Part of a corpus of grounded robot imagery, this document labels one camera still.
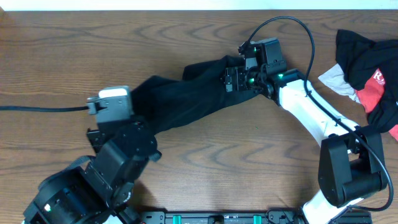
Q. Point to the black pants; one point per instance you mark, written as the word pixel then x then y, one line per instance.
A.
pixel 166 103

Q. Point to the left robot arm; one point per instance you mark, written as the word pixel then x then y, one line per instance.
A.
pixel 94 188

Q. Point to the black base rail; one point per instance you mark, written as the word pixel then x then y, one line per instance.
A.
pixel 248 217

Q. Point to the grey white cloth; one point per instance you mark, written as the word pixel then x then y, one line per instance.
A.
pixel 334 80

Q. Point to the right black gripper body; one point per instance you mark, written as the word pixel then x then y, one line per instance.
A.
pixel 245 79

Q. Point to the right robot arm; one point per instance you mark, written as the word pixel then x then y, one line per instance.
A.
pixel 351 165

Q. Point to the black red shirt pile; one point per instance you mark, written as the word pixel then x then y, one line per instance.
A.
pixel 370 68

